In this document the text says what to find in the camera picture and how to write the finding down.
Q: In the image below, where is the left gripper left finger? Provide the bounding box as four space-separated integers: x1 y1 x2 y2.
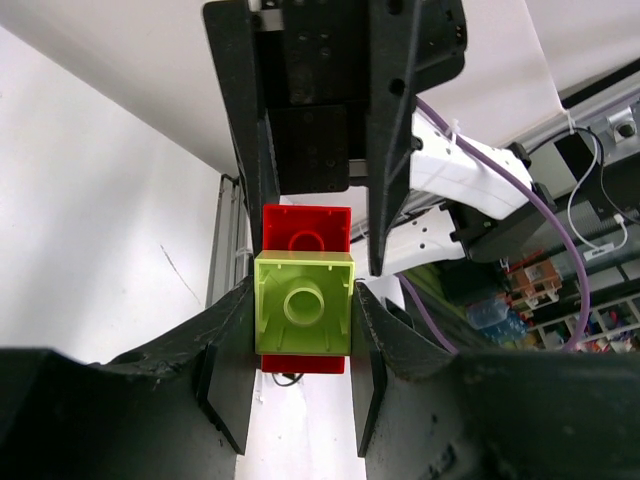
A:
1 278 256 479

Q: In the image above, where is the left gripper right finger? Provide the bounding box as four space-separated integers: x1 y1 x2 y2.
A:
350 283 639 479

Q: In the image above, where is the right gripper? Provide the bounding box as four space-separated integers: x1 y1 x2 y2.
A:
202 1 467 276

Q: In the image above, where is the small lime lego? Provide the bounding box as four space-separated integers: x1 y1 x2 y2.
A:
254 250 355 356

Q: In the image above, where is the red arch lego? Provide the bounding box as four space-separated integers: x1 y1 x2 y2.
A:
256 204 352 374

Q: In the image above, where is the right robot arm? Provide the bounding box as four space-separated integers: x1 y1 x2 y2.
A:
202 1 536 275

